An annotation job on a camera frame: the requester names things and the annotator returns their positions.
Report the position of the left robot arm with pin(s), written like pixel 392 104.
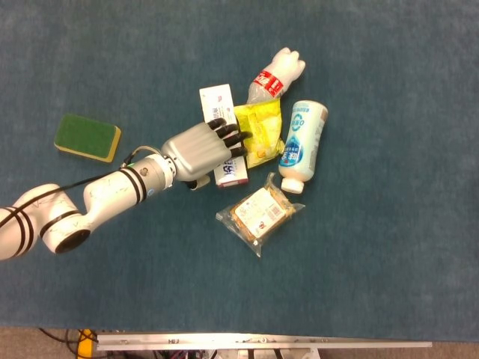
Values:
pixel 108 190

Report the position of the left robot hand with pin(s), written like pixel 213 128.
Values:
pixel 194 149

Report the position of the white drink bottle blue label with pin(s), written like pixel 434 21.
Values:
pixel 301 146

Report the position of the sandwich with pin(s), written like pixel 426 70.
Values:
pixel 258 215

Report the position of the yellow snack packet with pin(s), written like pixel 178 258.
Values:
pixel 262 127

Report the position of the clear cola bottle red label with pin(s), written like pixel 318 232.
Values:
pixel 277 75

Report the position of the aluminium rail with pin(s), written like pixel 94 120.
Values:
pixel 262 341

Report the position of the blue table cloth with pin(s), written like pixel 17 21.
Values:
pixel 374 243

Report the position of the white toothpaste box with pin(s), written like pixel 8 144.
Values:
pixel 217 102

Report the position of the green yellow sponge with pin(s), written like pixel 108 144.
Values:
pixel 84 136

